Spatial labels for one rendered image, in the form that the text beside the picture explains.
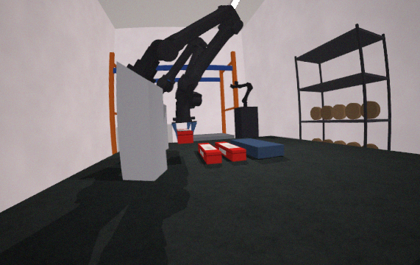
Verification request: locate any red box with white label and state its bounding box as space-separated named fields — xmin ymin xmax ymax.
xmin=215 ymin=141 xmax=246 ymax=162
xmin=198 ymin=143 xmax=222 ymax=164
xmin=177 ymin=129 xmax=193 ymax=144

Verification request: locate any blue rectangular platform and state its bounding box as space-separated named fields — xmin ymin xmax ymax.
xmin=230 ymin=138 xmax=284 ymax=160

